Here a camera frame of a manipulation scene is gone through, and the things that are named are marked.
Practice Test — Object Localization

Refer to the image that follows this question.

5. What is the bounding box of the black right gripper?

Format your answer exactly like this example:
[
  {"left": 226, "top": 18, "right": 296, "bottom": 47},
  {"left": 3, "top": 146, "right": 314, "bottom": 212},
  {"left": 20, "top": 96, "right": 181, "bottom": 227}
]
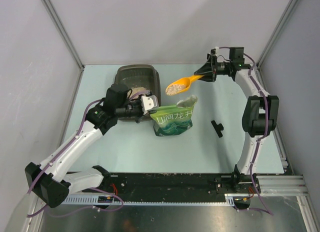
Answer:
[{"left": 193, "top": 55, "right": 232, "bottom": 83}]

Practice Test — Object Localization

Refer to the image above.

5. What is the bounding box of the green litter bag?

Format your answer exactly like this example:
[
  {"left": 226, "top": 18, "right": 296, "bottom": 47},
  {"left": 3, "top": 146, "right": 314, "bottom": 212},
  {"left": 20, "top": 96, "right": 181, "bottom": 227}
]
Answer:
[{"left": 150, "top": 95, "right": 198, "bottom": 137}]

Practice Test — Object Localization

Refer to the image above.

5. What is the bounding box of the yellow plastic scoop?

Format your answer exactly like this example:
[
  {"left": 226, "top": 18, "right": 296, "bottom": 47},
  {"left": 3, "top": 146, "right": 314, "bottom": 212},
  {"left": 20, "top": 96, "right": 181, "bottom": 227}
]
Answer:
[{"left": 165, "top": 75, "right": 203, "bottom": 96}]

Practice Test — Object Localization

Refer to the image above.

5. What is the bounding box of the black bag clip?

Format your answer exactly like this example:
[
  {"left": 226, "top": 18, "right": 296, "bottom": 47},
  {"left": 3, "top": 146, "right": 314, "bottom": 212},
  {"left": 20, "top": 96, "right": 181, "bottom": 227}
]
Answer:
[{"left": 211, "top": 120, "right": 224, "bottom": 138}]

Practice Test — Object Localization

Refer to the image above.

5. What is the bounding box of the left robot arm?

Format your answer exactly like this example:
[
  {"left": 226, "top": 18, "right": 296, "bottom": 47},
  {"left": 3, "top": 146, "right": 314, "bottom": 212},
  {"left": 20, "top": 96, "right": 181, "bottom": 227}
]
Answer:
[{"left": 24, "top": 83, "right": 159, "bottom": 208}]

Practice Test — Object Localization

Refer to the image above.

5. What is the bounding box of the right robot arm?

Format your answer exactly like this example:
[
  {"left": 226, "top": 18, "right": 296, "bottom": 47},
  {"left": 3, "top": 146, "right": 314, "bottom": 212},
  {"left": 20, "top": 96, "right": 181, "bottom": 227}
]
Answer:
[{"left": 194, "top": 47, "right": 280, "bottom": 193}]

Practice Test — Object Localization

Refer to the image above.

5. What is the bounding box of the beige litter pile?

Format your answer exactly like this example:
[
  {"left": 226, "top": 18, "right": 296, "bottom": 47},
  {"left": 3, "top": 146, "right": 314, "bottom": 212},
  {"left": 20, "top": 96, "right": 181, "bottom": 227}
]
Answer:
[{"left": 129, "top": 86, "right": 150, "bottom": 99}]

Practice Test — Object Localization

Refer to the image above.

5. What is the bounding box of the dark grey litter box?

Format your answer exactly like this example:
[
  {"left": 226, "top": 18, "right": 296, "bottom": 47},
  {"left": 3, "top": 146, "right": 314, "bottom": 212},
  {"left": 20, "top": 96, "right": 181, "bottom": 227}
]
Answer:
[{"left": 113, "top": 64, "right": 162, "bottom": 123}]

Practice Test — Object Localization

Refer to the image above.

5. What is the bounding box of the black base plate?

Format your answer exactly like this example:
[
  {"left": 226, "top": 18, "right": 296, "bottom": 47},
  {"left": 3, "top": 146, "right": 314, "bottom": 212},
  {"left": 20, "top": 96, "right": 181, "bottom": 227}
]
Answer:
[{"left": 97, "top": 172, "right": 261, "bottom": 202}]

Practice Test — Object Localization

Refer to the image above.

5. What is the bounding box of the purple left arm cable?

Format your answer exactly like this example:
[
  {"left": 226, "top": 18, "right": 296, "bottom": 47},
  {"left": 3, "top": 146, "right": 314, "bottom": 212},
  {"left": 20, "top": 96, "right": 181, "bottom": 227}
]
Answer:
[{"left": 26, "top": 89, "right": 151, "bottom": 219}]

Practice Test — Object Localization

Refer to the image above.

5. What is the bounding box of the grey slotted cable duct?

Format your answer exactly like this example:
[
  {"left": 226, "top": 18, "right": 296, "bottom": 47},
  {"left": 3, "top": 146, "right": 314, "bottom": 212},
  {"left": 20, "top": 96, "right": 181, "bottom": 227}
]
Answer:
[{"left": 60, "top": 193, "right": 250, "bottom": 208}]

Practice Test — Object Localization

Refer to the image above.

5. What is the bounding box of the aluminium frame rail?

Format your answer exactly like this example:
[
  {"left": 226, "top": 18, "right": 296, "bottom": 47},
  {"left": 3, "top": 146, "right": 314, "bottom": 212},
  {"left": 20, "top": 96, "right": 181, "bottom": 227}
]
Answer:
[{"left": 36, "top": 174, "right": 308, "bottom": 197}]

